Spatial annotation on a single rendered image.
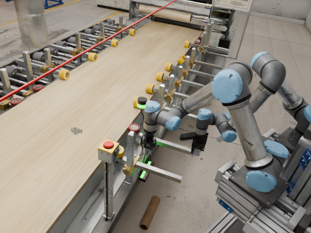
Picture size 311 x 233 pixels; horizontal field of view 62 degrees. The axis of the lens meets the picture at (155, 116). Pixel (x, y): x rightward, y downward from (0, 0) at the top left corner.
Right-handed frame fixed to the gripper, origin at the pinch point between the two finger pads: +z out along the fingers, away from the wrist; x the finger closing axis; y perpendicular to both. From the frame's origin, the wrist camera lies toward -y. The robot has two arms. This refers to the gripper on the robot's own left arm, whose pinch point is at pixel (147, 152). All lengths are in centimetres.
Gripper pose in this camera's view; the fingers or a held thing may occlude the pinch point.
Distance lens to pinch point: 153.6
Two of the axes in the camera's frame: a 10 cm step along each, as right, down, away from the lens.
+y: 0.0, 5.7, -8.2
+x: 9.9, 0.8, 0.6
